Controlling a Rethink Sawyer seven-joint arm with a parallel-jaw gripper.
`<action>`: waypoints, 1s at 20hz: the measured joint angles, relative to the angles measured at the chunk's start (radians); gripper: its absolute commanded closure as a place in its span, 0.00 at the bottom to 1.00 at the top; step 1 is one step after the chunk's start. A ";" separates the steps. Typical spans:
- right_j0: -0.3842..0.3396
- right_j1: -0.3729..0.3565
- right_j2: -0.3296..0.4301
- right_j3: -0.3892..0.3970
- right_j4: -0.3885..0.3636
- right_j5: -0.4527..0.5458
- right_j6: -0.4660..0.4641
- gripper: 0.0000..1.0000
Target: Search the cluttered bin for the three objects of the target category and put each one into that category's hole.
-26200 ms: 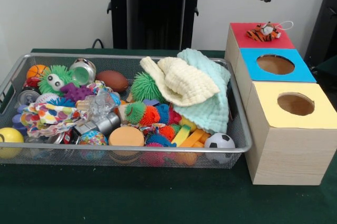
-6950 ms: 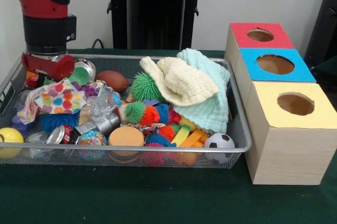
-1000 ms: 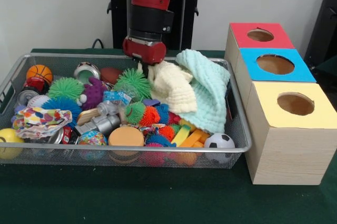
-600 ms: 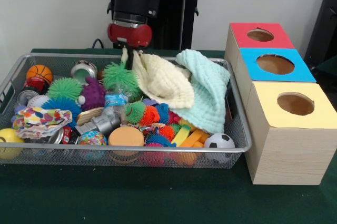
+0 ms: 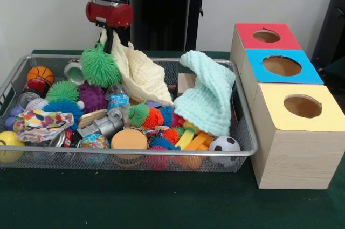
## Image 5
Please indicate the orange foam disc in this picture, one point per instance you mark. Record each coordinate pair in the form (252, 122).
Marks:
(129, 140)

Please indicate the white polka dot cloth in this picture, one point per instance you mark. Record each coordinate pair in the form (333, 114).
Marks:
(40, 124)

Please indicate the small orange basketball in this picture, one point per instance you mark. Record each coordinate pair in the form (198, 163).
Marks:
(40, 74)

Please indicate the black upright panel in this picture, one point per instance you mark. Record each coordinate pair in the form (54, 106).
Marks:
(334, 24)

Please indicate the mint green cloth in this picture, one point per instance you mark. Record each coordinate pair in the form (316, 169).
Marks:
(210, 105)

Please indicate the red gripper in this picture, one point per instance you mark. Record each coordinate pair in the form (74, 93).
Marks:
(113, 16)

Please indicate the small soccer ball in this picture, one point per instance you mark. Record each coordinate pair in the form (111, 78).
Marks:
(223, 145)

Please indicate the green puffer toy with eyes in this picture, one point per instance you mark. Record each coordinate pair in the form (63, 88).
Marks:
(62, 91)
(99, 67)

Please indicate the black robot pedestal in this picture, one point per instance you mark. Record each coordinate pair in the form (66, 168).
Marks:
(167, 10)

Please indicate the wooden box with three holes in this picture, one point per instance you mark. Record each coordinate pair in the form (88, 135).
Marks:
(296, 159)

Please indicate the clear plastic bottle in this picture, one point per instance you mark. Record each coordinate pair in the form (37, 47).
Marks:
(118, 101)

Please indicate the shallow metal mesh bin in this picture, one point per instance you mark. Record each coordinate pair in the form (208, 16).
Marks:
(81, 163)

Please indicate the dark green table cloth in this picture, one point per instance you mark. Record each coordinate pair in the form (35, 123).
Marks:
(161, 202)
(337, 66)

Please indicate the yellow smiley ball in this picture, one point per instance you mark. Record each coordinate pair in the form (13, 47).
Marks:
(9, 141)

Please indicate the cream muslin cloth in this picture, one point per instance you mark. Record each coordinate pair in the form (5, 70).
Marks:
(143, 78)

